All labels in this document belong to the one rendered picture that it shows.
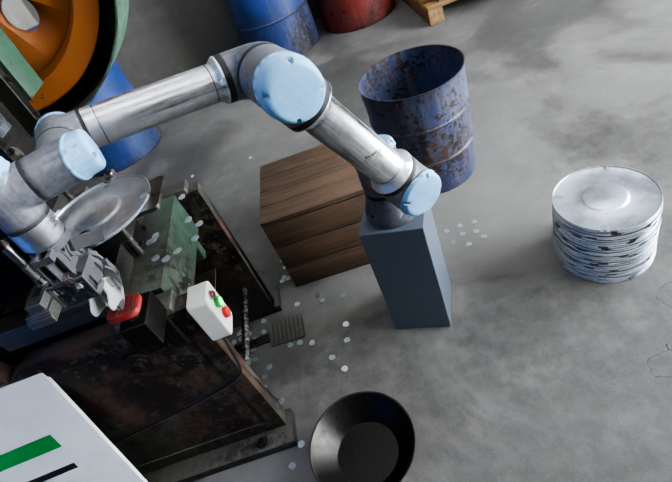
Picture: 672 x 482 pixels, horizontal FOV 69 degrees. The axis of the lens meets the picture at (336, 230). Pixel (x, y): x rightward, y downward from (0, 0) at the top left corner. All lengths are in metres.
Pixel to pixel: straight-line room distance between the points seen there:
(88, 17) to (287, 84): 0.74
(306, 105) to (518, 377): 1.00
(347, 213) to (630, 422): 1.01
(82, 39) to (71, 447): 1.06
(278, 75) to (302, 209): 0.89
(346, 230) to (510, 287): 0.59
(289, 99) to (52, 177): 0.40
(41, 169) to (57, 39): 0.74
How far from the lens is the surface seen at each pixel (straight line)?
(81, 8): 1.49
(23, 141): 1.33
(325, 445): 1.52
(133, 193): 1.34
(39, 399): 1.45
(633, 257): 1.67
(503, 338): 1.61
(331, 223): 1.74
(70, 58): 1.54
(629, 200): 1.66
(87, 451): 1.55
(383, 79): 2.20
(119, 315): 1.07
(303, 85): 0.89
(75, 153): 0.87
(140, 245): 1.35
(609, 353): 1.59
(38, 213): 0.91
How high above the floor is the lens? 1.34
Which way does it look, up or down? 40 degrees down
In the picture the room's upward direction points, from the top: 24 degrees counter-clockwise
